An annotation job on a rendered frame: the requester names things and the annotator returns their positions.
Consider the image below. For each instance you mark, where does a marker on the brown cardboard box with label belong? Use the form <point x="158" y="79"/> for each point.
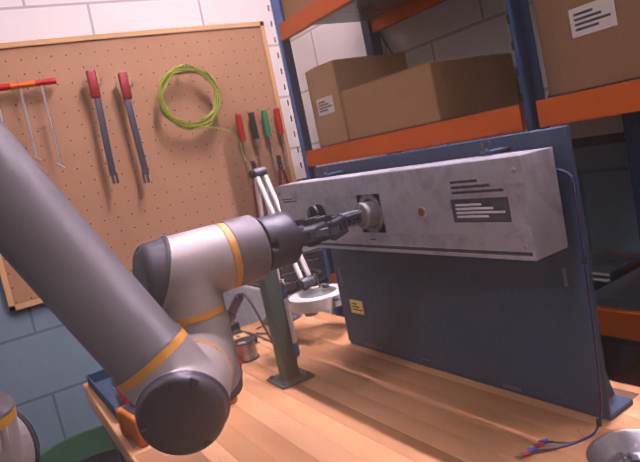
<point x="327" y="102"/>

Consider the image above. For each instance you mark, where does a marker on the white temperature knob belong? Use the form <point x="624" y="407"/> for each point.
<point x="371" y="213"/>

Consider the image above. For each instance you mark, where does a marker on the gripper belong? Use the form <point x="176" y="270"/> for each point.
<point x="282" y="239"/>

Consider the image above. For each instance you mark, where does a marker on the grey solder spool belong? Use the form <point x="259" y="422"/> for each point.
<point x="246" y="348"/>

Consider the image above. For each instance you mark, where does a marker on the yellow label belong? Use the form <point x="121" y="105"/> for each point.
<point x="356" y="306"/>

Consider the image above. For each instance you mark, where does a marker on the black knob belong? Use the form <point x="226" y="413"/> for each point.
<point x="315" y="211"/>

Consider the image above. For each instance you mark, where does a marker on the white magnifier lamp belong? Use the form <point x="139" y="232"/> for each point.
<point x="315" y="294"/>

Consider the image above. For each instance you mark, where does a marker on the green post stand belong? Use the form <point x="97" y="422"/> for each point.
<point x="280" y="332"/>

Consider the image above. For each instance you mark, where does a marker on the brown pegboard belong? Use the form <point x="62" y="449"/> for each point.
<point x="190" y="192"/>

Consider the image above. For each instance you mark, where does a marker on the green round bin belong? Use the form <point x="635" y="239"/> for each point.
<point x="80" y="449"/>

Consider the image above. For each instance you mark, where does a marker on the plain brown cardboard box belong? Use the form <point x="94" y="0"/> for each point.
<point x="430" y="99"/>

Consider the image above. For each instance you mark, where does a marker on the blue stand panel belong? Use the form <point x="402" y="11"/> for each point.
<point x="450" y="322"/>

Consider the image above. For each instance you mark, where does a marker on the black soldering iron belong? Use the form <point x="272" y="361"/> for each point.
<point x="236" y="309"/>

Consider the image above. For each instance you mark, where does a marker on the grey oven fascia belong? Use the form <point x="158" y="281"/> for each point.
<point x="450" y="232"/>

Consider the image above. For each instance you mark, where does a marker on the dark flat tray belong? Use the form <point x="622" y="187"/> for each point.
<point x="615" y="267"/>

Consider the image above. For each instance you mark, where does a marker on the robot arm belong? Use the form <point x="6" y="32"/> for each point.
<point x="90" y="282"/>

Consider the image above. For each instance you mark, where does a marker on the grey metal disc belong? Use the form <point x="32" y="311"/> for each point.
<point x="617" y="447"/>

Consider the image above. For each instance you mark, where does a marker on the blue tray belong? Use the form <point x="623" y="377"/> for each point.
<point x="100" y="384"/>

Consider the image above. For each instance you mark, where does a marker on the blue and orange shelf unit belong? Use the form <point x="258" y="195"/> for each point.
<point x="575" y="107"/>

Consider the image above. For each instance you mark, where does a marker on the large labelled cardboard box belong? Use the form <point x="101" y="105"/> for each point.
<point x="585" y="37"/>

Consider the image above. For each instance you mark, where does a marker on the orange block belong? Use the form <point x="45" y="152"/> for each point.
<point x="127" y="424"/>

